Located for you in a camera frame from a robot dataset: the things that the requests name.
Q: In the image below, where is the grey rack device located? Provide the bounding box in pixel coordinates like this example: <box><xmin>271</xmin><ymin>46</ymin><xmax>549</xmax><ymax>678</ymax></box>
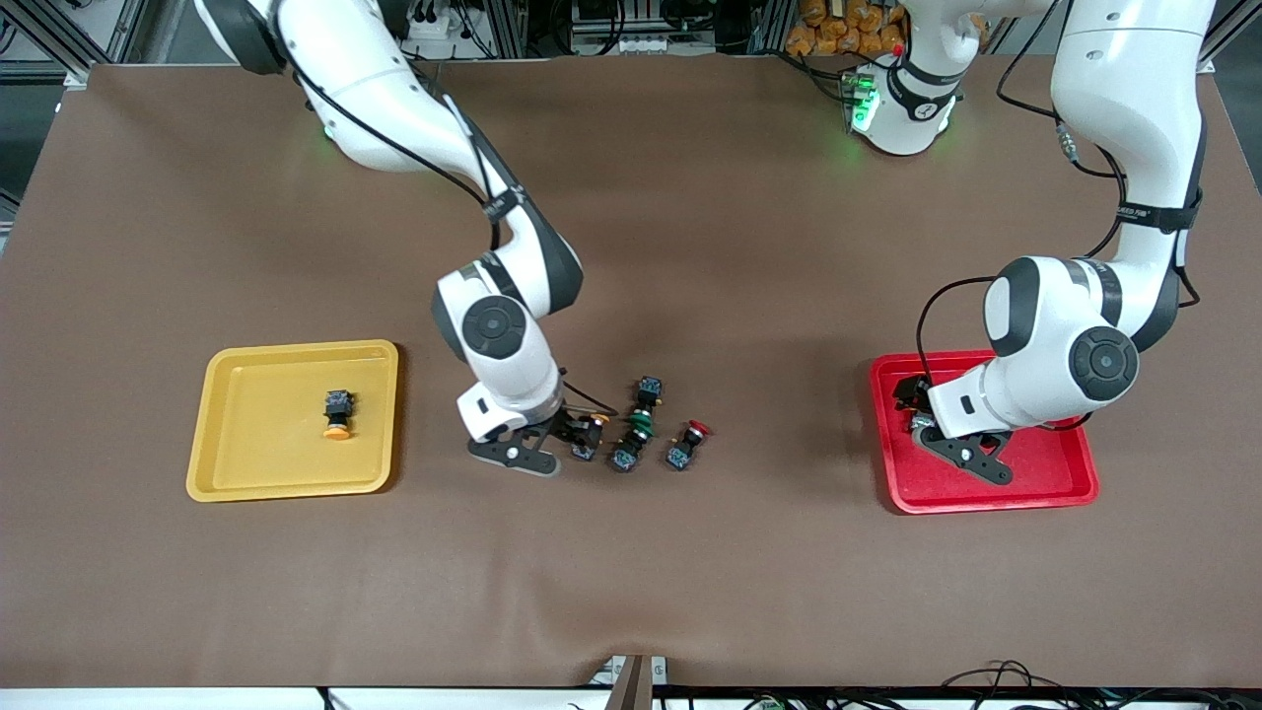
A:
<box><xmin>570</xmin><ymin>0</ymin><xmax>671</xmax><ymax>57</ymax></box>

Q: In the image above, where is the pile of orange lumpy objects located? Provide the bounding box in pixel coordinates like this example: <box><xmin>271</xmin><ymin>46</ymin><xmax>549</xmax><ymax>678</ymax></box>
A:
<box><xmin>786</xmin><ymin>0</ymin><xmax>910</xmax><ymax>57</ymax></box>

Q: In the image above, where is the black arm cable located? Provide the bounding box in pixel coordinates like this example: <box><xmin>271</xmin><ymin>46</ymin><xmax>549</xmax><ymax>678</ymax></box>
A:
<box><xmin>915</xmin><ymin>0</ymin><xmax>1202</xmax><ymax>432</ymax></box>
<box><xmin>276</xmin><ymin>0</ymin><xmax>620</xmax><ymax>415</ymax></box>

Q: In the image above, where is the black cable bundle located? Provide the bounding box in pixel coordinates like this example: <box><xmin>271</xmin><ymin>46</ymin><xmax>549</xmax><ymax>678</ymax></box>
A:
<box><xmin>942</xmin><ymin>659</ymin><xmax>1262</xmax><ymax>710</ymax></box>

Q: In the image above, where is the red plastic tray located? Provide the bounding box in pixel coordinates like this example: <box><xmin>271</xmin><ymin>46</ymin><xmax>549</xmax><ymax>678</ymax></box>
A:
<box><xmin>868</xmin><ymin>347</ymin><xmax>1101</xmax><ymax>516</ymax></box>

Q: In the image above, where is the brown table mat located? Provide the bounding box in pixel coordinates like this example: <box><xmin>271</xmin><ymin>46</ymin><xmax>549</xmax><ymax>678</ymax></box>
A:
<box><xmin>0</xmin><ymin>54</ymin><xmax>1262</xmax><ymax>689</ymax></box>

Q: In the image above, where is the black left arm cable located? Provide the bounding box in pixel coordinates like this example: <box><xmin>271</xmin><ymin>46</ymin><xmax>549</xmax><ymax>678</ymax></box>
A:
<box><xmin>915</xmin><ymin>0</ymin><xmax>1202</xmax><ymax>432</ymax></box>

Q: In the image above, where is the metal edge bracket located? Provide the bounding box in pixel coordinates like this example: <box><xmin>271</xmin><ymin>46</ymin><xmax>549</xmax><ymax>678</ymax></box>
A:
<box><xmin>590</xmin><ymin>654</ymin><xmax>669</xmax><ymax>710</ymax></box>

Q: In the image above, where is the yellow plastic tray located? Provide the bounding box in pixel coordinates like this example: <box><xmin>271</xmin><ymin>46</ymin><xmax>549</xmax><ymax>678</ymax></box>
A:
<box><xmin>185</xmin><ymin>339</ymin><xmax>401</xmax><ymax>504</ymax></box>

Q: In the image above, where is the white power strip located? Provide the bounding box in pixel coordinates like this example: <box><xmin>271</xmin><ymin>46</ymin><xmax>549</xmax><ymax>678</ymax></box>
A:
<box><xmin>402</xmin><ymin>8</ymin><xmax>456</xmax><ymax>42</ymax></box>

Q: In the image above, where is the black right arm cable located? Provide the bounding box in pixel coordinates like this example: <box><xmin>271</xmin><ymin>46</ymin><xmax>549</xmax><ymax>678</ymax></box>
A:
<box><xmin>276</xmin><ymin>0</ymin><xmax>620</xmax><ymax>415</ymax></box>

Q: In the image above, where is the green-capped push button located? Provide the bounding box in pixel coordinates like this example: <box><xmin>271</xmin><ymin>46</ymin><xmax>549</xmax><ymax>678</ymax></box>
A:
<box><xmin>631</xmin><ymin>375</ymin><xmax>666</xmax><ymax>433</ymax></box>
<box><xmin>609</xmin><ymin>426</ymin><xmax>654</xmax><ymax>474</ymax></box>

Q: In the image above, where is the aluminium frame post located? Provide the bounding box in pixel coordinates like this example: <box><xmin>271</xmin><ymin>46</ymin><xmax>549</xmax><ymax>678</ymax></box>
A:
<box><xmin>757</xmin><ymin>0</ymin><xmax>796</xmax><ymax>55</ymax></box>
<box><xmin>490</xmin><ymin>0</ymin><xmax>528</xmax><ymax>58</ymax></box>

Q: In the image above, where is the aluminium frame strut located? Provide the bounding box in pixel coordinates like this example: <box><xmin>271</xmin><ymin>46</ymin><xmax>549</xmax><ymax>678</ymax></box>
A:
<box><xmin>1198</xmin><ymin>0</ymin><xmax>1262</xmax><ymax>76</ymax></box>
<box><xmin>0</xmin><ymin>0</ymin><xmax>100</xmax><ymax>92</ymax></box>

